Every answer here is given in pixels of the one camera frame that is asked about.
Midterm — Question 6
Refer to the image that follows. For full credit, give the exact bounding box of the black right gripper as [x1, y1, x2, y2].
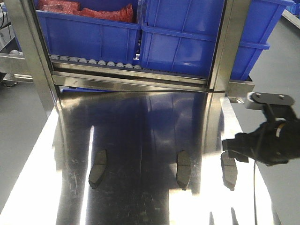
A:
[222, 119, 300, 166]

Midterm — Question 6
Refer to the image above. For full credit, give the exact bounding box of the brake pad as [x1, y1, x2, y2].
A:
[220, 151, 238, 191]
[88, 150, 107, 189]
[176, 150, 191, 190]

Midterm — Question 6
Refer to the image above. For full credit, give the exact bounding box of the roller conveyor track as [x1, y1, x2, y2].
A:
[49, 54, 142, 70]

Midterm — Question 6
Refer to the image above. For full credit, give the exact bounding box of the large blue bin right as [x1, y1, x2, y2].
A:
[139, 0, 293, 80]

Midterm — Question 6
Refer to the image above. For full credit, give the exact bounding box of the large blue bin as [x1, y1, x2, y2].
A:
[139, 0, 293, 80]
[36, 0, 141, 65]

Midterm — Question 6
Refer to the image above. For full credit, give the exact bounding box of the red mesh bag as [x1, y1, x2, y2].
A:
[37, 0, 134, 23]

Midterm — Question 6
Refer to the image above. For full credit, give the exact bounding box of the large blue bin left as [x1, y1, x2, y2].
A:
[36, 0, 141, 65]

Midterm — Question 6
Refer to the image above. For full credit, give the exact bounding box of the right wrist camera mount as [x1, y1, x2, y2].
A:
[244, 92, 297, 123]

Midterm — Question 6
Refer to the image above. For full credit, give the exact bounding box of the stainless steel rack frame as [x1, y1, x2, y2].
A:
[0, 0, 255, 114]

